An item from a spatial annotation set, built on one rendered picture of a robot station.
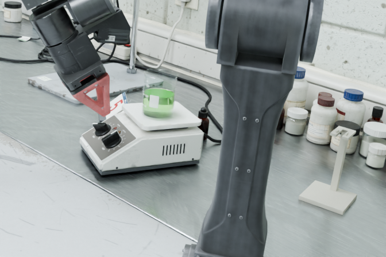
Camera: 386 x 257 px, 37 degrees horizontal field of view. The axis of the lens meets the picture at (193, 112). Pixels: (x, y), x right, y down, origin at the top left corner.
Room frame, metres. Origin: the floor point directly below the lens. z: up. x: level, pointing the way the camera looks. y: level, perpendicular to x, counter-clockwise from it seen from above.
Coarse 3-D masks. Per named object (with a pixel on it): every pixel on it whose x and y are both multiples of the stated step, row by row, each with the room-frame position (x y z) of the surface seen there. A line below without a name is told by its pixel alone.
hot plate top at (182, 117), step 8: (128, 104) 1.05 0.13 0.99; (136, 104) 1.06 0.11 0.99; (176, 104) 1.09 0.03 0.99; (128, 112) 1.02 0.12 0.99; (136, 112) 1.02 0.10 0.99; (176, 112) 1.04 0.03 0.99; (184, 112) 1.04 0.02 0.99; (136, 120) 0.98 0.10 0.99; (144, 120) 0.98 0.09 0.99; (152, 120) 0.98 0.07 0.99; (160, 120) 0.99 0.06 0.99; (168, 120) 0.99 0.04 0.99; (176, 120) 1.00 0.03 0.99; (184, 120) 1.00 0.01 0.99; (192, 120) 1.01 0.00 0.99; (200, 120) 1.01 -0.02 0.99; (144, 128) 0.95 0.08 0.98; (152, 128) 0.96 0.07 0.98; (160, 128) 0.97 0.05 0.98; (168, 128) 0.97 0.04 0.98
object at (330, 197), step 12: (336, 132) 0.92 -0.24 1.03; (348, 132) 0.93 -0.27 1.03; (336, 168) 0.94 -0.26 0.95; (336, 180) 0.94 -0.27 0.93; (312, 192) 0.93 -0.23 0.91; (324, 192) 0.93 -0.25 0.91; (336, 192) 0.94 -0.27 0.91; (348, 192) 0.94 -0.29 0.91; (324, 204) 0.89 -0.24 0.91; (336, 204) 0.89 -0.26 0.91; (348, 204) 0.90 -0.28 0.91
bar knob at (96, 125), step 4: (92, 124) 1.01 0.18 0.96; (96, 124) 1.00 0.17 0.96; (100, 124) 1.00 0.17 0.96; (104, 124) 0.99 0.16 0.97; (108, 124) 1.01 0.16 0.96; (96, 128) 1.00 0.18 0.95; (100, 128) 1.00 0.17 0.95; (104, 128) 0.99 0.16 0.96; (108, 128) 1.00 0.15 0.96; (96, 132) 1.00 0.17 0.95; (100, 132) 1.00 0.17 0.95; (104, 132) 0.99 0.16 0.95; (108, 132) 0.99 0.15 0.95; (100, 136) 0.99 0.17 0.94
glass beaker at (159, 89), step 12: (144, 72) 1.02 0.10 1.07; (156, 72) 1.04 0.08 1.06; (168, 72) 1.04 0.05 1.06; (144, 84) 1.00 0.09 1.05; (156, 84) 0.99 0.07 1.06; (168, 84) 0.99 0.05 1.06; (144, 96) 1.00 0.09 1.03; (156, 96) 0.99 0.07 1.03; (168, 96) 0.99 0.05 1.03; (144, 108) 1.00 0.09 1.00; (156, 108) 0.99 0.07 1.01; (168, 108) 0.99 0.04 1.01
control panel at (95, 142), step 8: (112, 120) 1.03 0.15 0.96; (112, 128) 1.00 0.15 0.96; (120, 128) 0.99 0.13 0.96; (88, 136) 1.00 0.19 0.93; (96, 136) 1.00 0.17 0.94; (104, 136) 0.99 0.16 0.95; (120, 136) 0.97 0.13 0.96; (128, 136) 0.96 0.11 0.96; (88, 144) 0.98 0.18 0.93; (96, 144) 0.97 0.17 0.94; (120, 144) 0.94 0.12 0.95; (96, 152) 0.94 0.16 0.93; (104, 152) 0.94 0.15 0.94; (112, 152) 0.93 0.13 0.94
